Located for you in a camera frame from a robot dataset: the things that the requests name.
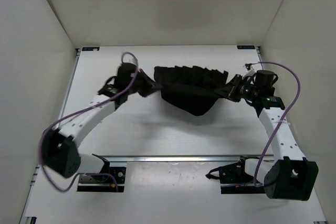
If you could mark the aluminium left table rail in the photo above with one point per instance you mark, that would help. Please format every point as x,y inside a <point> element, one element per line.
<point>78,52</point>

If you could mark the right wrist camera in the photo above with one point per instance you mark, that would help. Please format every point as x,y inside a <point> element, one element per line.
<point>265,79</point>

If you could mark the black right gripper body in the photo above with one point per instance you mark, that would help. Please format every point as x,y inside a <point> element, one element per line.
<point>247,92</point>

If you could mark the aluminium table rail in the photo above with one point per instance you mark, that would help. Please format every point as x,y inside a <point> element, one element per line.
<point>78,52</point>
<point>173,159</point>

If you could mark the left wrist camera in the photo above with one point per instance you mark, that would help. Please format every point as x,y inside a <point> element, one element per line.
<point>124,70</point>

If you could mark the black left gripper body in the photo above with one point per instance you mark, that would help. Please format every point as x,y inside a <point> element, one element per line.
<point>134,86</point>

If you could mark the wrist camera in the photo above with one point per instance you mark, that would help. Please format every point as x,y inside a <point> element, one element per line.
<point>265,79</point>
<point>124,70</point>

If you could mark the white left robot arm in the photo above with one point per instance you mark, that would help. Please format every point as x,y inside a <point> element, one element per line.
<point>59,150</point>

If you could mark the left corner label sticker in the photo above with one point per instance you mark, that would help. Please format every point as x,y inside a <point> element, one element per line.
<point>90,49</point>

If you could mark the right corner label sticker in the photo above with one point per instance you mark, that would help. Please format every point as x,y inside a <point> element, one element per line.
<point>245,47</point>

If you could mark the corner label sticker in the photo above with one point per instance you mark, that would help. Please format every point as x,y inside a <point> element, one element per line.
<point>90,49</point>
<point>245,47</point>

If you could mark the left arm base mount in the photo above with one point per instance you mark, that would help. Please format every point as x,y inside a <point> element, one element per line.
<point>111,179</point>

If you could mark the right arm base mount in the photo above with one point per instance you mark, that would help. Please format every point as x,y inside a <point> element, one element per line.
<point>233,178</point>

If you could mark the black pleated skirt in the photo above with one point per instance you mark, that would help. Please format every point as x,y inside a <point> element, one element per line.
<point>191,89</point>

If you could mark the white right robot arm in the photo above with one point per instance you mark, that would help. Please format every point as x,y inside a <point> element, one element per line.
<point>291,176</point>

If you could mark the aluminium front table rail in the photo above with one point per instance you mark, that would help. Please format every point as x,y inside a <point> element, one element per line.
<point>173,159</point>

